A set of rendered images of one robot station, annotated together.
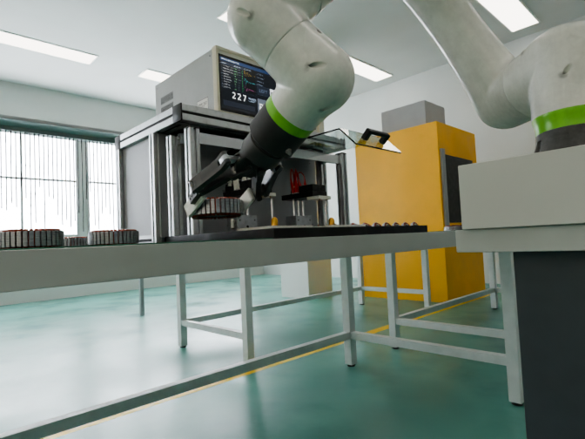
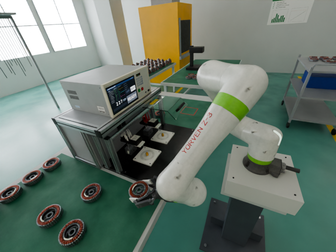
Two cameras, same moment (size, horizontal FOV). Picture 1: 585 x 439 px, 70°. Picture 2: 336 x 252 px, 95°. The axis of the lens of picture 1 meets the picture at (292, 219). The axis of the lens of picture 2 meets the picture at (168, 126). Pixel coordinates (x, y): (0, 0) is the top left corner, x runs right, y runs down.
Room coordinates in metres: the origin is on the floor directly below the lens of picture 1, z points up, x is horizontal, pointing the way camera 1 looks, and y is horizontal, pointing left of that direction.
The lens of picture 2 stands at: (0.31, 0.12, 1.56)
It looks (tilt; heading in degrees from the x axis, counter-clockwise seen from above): 34 degrees down; 343
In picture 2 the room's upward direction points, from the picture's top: 5 degrees counter-clockwise
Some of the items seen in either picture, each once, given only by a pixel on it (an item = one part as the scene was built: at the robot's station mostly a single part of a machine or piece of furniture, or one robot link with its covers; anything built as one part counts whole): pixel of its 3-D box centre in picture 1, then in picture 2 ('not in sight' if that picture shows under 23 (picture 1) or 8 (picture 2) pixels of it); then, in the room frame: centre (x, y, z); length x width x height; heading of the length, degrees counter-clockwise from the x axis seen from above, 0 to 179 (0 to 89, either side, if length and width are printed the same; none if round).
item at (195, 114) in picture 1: (236, 144); (114, 103); (1.46, 0.19, 1.09); 0.68 x 0.44 x 0.05; 134
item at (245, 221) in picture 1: (242, 224); (131, 148); (1.25, 0.15, 0.80); 0.07 x 0.05 x 0.06; 134
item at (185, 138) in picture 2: (301, 234); (154, 146); (1.24, -0.03, 0.76); 0.64 x 0.47 x 0.02; 134
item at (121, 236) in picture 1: (113, 238); (91, 192); (0.99, 0.43, 0.77); 0.11 x 0.11 x 0.04
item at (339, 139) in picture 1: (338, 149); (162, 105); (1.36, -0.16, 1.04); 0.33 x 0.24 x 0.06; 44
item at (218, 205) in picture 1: (216, 208); (139, 190); (0.86, 0.16, 0.82); 0.11 x 0.11 x 0.04
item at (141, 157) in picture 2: (274, 228); (147, 155); (1.15, 0.05, 0.78); 0.15 x 0.15 x 0.01; 44
